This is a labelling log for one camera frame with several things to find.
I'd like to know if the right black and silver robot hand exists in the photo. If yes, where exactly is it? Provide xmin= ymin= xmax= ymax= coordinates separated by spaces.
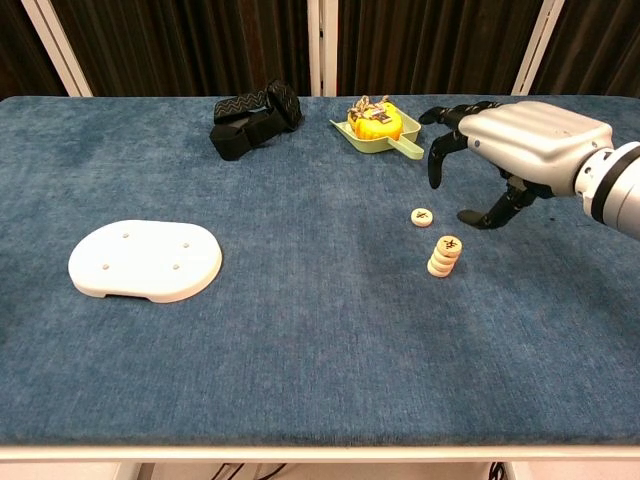
xmin=418 ymin=99 xmax=615 ymax=231

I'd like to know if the dark pleated curtain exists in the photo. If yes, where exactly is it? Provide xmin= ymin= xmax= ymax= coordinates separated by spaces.
xmin=49 ymin=0 xmax=312 ymax=97
xmin=0 ymin=0 xmax=69 ymax=100
xmin=337 ymin=0 xmax=545 ymax=96
xmin=534 ymin=0 xmax=640 ymax=96

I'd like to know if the light green plastic dustpan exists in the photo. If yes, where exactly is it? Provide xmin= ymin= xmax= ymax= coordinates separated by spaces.
xmin=328 ymin=110 xmax=426 ymax=161

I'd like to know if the yellow duck toy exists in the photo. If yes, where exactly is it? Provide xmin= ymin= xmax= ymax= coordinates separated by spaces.
xmin=347 ymin=103 xmax=403 ymax=140

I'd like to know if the blue fabric table cover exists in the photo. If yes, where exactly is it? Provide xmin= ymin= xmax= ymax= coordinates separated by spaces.
xmin=0 ymin=94 xmax=640 ymax=449

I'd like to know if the white oval plastic plate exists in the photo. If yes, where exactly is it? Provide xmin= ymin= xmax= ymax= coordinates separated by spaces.
xmin=67 ymin=219 xmax=224 ymax=305

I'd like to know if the white frame post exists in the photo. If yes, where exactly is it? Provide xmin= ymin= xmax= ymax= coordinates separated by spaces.
xmin=510 ymin=0 xmax=566 ymax=96
xmin=306 ymin=0 xmax=340 ymax=97
xmin=19 ymin=0 xmax=95 ymax=98

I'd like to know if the beige rope key bundle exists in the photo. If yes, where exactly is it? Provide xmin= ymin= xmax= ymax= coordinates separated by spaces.
xmin=349 ymin=94 xmax=394 ymax=121

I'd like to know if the black elastic strap brace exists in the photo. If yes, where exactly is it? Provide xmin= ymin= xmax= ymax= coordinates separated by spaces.
xmin=209 ymin=79 xmax=304 ymax=162

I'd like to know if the black cable bundle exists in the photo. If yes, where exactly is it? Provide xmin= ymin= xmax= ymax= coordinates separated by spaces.
xmin=212 ymin=462 xmax=289 ymax=480

